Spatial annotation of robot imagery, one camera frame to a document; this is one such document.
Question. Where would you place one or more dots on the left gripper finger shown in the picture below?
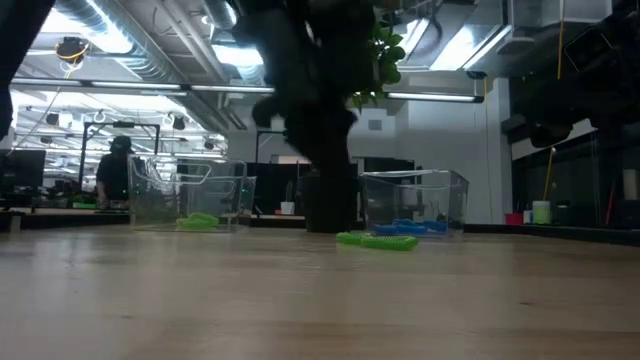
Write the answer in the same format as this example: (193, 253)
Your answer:
(314, 157)
(336, 159)

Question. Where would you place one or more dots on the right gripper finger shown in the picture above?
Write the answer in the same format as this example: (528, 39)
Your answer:
(550, 135)
(542, 102)

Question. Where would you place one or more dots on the clear plastic bin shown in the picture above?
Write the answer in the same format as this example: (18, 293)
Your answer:
(220, 200)
(450, 200)

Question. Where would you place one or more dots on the green potted plant black pot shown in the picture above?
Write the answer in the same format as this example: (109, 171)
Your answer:
(330, 205)

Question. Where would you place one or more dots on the green and white cup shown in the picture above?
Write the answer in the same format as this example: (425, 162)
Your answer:
(541, 214)

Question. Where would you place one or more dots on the bright ceiling light panel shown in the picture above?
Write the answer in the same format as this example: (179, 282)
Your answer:
(470, 47)

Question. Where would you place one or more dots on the red box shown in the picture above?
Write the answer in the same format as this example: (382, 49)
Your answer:
(514, 219)

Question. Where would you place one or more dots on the short ceiling light strip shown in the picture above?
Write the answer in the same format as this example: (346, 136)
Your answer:
(435, 97)

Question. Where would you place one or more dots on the long ceiling light strip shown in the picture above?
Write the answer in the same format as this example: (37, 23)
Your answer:
(135, 86)

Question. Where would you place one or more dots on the person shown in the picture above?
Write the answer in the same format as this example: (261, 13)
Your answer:
(114, 175)

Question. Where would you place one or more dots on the black monitor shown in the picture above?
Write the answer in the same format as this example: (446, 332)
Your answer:
(22, 170)

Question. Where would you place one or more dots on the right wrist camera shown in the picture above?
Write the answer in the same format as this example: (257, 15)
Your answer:
(589, 50)

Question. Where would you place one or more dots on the small silver ventilation duct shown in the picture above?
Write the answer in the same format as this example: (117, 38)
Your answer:
(222, 12)

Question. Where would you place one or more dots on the large silver ventilation duct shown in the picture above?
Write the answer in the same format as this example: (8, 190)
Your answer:
(145, 67)

